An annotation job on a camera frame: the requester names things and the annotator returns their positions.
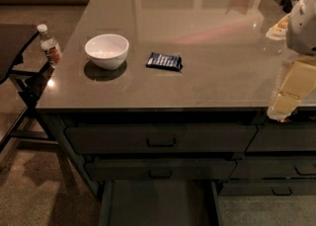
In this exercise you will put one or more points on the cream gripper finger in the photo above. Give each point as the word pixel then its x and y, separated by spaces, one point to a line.
pixel 295 81
pixel 278 31

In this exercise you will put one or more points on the blue rxbar blueberry wrapper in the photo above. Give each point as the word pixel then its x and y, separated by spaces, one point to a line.
pixel 164 61

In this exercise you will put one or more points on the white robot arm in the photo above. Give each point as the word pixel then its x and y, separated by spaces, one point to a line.
pixel 301 30

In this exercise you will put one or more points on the top right drawer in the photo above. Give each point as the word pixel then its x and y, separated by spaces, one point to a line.
pixel 284 137

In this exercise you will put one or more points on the middle right drawer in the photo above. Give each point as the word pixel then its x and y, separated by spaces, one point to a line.
pixel 274 168

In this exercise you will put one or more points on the top left drawer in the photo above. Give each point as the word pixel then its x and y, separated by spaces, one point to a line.
pixel 160 138

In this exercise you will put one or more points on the bottom right drawer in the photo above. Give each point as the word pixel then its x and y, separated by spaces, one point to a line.
pixel 276 188

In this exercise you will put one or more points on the middle left drawer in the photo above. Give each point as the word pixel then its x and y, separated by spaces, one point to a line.
pixel 160 169

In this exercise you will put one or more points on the open bottom left drawer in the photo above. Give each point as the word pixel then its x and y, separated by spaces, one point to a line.
pixel 160 203

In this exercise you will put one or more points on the white ceramic bowl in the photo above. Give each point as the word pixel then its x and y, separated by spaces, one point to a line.
pixel 107 51

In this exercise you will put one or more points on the clear plastic water bottle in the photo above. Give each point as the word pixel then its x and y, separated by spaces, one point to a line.
pixel 49 45

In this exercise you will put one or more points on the black chair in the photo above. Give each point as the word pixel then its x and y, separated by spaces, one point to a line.
pixel 14 40

